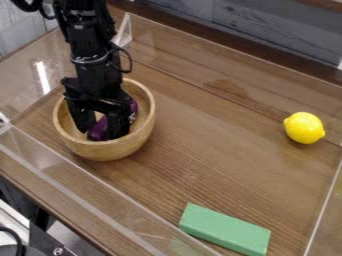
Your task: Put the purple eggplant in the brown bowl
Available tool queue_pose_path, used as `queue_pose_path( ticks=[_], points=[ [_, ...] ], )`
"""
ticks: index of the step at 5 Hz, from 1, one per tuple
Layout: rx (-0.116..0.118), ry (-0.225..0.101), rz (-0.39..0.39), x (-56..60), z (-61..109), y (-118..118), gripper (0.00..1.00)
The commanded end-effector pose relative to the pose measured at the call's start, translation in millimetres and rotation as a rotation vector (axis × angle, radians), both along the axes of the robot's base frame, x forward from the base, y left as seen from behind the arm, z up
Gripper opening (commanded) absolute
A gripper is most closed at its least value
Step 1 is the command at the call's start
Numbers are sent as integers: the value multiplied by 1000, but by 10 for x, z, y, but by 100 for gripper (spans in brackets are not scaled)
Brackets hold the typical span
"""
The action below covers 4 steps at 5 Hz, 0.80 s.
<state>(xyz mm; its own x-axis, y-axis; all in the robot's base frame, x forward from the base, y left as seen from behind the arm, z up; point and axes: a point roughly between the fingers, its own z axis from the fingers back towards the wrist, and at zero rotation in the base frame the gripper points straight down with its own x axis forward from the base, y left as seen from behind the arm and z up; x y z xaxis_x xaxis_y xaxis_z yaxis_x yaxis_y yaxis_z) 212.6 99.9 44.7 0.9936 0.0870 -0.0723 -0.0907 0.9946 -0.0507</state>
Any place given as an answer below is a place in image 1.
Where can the clear acrylic tray wall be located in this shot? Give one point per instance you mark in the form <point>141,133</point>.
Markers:
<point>107,218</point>

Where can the purple toy eggplant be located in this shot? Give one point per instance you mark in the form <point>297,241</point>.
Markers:
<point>98,131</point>

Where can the yellow toy lemon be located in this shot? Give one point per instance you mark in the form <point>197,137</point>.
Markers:
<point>304,127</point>

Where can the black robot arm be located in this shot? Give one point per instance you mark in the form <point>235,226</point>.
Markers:
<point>89,29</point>

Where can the green rectangular block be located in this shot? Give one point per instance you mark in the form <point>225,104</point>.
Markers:
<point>225,230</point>

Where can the brown wooden bowl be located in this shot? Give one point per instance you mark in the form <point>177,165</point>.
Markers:
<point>113,149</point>

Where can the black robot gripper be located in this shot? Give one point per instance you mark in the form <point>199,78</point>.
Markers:
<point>95,91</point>

